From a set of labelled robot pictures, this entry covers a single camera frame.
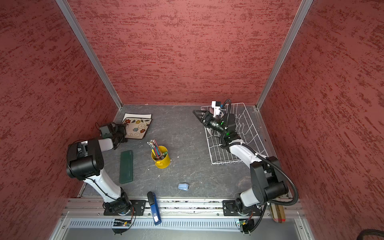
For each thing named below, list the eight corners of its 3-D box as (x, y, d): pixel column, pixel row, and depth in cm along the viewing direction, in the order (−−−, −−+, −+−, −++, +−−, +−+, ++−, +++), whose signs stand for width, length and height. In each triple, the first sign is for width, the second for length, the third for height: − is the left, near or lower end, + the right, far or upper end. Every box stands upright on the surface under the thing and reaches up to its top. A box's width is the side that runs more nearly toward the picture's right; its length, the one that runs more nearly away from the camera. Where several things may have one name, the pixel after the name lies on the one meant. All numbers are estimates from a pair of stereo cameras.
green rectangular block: (120, 184, 84) (118, 182, 82) (121, 153, 96) (120, 152, 94) (132, 180, 85) (131, 179, 83) (132, 151, 97) (131, 149, 95)
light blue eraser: (178, 190, 82) (177, 188, 78) (179, 184, 84) (178, 182, 81) (189, 190, 82) (188, 188, 79) (189, 184, 84) (189, 182, 81)
